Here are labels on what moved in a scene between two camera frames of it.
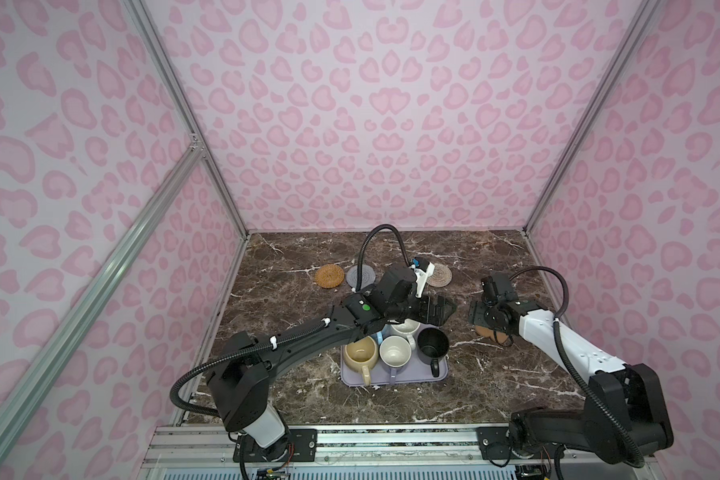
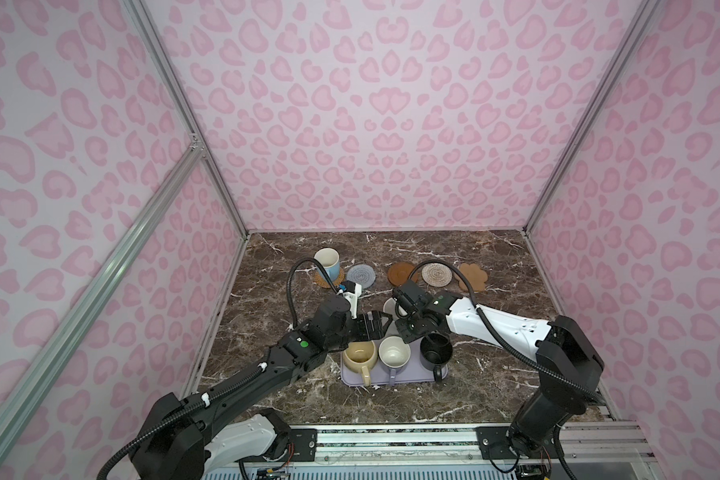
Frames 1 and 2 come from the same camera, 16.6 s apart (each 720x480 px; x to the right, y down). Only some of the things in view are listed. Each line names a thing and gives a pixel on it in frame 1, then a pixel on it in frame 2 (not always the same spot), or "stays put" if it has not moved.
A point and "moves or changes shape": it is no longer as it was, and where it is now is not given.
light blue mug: x=386 y=331 moves or changes shape
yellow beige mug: x=362 y=355 stays put
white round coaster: x=440 y=276 stays put
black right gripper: x=475 y=314 -> x=406 y=336
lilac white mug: x=394 y=352 stays put
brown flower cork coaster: x=489 y=333 moves or changes shape
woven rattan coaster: x=329 y=276 stays put
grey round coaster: x=367 y=276 stays put
